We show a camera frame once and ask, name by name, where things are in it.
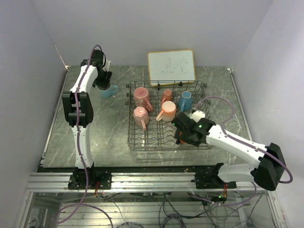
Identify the light blue mug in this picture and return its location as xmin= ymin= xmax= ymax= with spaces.
xmin=99 ymin=84 xmax=118 ymax=98

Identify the pink patterned mug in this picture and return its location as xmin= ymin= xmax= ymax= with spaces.
xmin=133 ymin=87 xmax=153 ymax=112

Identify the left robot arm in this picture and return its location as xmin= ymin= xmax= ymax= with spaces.
xmin=62 ymin=45 xmax=112 ymax=171

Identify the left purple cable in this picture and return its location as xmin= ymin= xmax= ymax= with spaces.
xmin=52 ymin=44 xmax=114 ymax=228

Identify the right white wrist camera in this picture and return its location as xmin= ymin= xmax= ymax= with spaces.
xmin=190 ymin=110 xmax=206 ymax=123

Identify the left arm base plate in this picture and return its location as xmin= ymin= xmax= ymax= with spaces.
xmin=67 ymin=166 xmax=112 ymax=190

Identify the dark blue textured mug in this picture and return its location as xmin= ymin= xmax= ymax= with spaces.
xmin=178 ymin=91 xmax=192 ymax=112

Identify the grey wire dish rack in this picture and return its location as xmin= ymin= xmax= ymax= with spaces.
xmin=126 ymin=81 xmax=212 ymax=151

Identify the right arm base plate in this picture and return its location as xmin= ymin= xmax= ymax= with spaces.
xmin=191 ymin=163 xmax=237 ymax=189

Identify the small coral mug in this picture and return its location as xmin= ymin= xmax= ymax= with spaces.
xmin=161 ymin=89 xmax=172 ymax=104

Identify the yellow framed whiteboard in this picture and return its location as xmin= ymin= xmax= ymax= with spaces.
xmin=147 ymin=49 xmax=196 ymax=86

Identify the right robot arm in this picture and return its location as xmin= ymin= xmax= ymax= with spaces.
xmin=172 ymin=111 xmax=286 ymax=191

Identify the pink faceted mug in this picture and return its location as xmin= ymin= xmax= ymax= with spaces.
xmin=133 ymin=106 xmax=149 ymax=131

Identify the salmon pink mug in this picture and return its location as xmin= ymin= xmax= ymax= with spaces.
xmin=156 ymin=101 xmax=176 ymax=122

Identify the aluminium frame rail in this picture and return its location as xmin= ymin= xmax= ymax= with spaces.
xmin=25 ymin=172 xmax=276 ymax=193

